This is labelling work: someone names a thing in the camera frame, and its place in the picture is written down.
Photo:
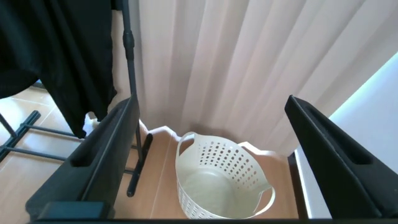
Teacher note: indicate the white laundry basket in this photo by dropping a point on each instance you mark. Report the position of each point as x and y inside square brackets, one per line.
[217, 186]

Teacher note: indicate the beige curtain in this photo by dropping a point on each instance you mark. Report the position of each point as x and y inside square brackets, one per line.
[233, 62]

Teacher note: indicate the black garment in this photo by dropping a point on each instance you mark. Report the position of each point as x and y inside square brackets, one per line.
[62, 46]

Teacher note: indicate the black clothes rack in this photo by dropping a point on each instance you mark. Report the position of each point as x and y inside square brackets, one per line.
[129, 40]

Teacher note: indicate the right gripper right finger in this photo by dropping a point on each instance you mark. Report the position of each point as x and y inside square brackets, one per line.
[335, 168]

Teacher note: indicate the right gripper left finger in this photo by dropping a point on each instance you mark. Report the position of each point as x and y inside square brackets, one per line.
[102, 174]

